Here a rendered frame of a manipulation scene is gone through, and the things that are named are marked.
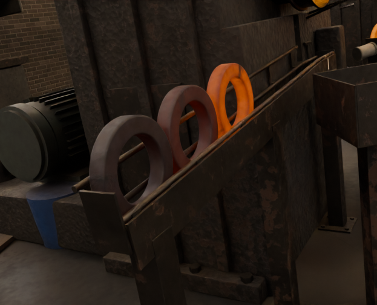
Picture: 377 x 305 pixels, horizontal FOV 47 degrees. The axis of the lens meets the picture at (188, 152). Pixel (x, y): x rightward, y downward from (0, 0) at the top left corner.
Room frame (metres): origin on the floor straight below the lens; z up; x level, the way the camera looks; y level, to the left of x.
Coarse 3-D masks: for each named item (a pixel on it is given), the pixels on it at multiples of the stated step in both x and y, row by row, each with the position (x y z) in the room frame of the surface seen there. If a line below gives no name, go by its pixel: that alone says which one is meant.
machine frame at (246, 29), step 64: (64, 0) 1.61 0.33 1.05; (128, 0) 1.42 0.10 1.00; (192, 0) 1.33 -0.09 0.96; (256, 0) 1.50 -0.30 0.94; (128, 64) 1.48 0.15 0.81; (192, 64) 1.31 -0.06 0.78; (256, 64) 1.32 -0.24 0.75; (192, 128) 1.37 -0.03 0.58; (320, 128) 1.80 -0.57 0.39; (256, 192) 1.26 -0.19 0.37; (320, 192) 1.74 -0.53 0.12; (128, 256) 1.56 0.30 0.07; (192, 256) 1.42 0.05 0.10; (256, 256) 1.27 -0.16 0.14
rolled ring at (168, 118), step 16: (176, 96) 0.82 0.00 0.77; (192, 96) 0.86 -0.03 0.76; (208, 96) 0.91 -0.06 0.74; (160, 112) 0.81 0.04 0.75; (176, 112) 0.81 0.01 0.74; (208, 112) 0.91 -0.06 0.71; (176, 128) 0.80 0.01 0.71; (208, 128) 0.91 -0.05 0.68; (176, 144) 0.80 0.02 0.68; (208, 144) 0.90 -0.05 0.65; (176, 160) 0.79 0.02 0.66
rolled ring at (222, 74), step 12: (216, 72) 0.98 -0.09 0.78; (228, 72) 0.99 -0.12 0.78; (240, 72) 1.04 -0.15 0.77; (216, 84) 0.95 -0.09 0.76; (240, 84) 1.05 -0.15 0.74; (216, 96) 0.94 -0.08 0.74; (240, 96) 1.07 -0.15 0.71; (252, 96) 1.08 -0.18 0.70; (216, 108) 0.94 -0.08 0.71; (240, 108) 1.07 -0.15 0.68; (252, 108) 1.07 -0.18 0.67; (228, 120) 0.96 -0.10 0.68
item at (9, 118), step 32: (64, 96) 2.19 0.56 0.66; (0, 128) 2.06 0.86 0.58; (32, 128) 1.94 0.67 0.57; (64, 128) 2.05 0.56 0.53; (32, 160) 1.97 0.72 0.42; (64, 160) 2.05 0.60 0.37; (0, 192) 2.12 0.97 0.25; (0, 224) 2.12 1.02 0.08; (32, 224) 1.97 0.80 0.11; (64, 224) 1.83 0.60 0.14
